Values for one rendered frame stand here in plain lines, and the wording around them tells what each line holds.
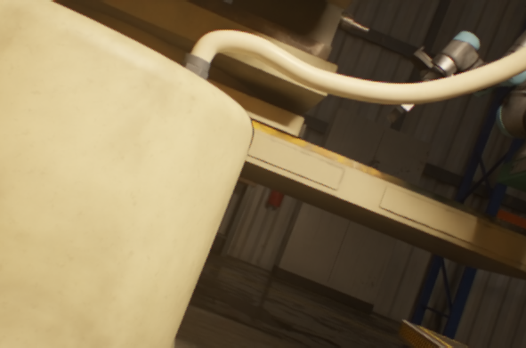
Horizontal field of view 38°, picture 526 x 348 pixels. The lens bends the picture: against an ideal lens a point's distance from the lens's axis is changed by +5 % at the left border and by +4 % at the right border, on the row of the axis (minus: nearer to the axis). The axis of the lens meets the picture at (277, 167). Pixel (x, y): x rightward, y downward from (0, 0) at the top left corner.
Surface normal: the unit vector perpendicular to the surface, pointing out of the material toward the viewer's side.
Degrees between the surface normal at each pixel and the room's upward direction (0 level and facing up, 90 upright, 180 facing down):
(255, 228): 90
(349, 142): 90
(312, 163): 90
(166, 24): 90
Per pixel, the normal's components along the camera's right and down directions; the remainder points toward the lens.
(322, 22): 0.12, -0.05
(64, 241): 0.50, 0.11
